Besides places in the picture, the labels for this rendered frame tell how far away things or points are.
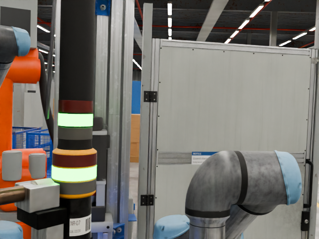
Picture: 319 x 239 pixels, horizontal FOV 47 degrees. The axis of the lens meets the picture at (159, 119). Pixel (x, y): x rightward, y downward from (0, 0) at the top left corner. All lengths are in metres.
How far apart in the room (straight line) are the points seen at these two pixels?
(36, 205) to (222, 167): 0.49
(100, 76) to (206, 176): 0.58
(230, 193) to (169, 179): 1.52
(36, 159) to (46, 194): 3.87
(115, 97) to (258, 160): 0.58
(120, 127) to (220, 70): 1.21
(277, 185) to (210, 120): 1.53
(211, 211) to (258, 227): 1.81
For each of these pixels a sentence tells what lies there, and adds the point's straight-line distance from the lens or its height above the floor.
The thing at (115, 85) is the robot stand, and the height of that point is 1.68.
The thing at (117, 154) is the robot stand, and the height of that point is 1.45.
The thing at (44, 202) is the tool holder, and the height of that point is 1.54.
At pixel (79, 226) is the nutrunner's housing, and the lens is 0.38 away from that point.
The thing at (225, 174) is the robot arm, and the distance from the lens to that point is 0.76.
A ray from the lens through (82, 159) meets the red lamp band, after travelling 0.36.
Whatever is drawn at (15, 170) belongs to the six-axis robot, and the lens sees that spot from 4.18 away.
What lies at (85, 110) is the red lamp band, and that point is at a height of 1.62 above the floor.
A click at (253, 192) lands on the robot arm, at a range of 0.79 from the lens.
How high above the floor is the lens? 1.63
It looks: 3 degrees down
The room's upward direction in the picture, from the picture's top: 2 degrees clockwise
